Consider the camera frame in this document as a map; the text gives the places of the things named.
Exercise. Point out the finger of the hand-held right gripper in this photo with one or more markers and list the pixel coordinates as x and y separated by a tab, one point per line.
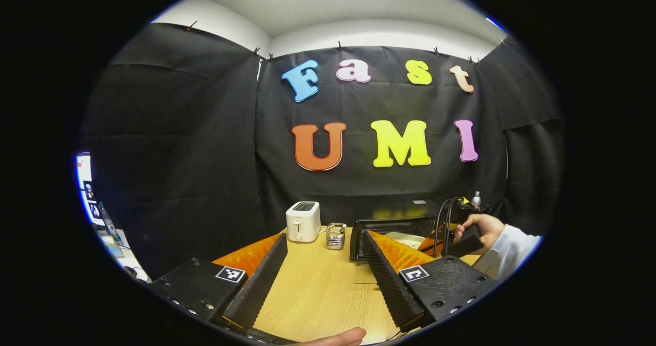
428	244

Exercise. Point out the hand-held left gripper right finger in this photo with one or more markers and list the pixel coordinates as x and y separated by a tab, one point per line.
389	279

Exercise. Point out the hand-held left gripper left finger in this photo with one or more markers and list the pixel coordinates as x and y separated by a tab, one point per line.
259	284

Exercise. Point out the black electric oven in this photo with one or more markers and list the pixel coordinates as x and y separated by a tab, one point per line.
374	224

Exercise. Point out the silver bottle with red label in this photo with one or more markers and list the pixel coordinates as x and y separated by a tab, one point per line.
476	200

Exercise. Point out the small metal rack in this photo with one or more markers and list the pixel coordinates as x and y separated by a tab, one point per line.
335	236

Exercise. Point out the white toaster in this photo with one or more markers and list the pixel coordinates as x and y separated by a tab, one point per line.
303	222

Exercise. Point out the white side table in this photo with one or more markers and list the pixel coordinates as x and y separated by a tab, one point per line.
125	256

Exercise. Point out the black backdrop cloth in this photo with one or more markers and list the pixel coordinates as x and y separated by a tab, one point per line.
215	146

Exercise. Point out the green bottle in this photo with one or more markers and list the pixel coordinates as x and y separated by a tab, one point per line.
108	222

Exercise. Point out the computer monitor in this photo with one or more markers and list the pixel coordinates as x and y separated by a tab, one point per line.
84	182

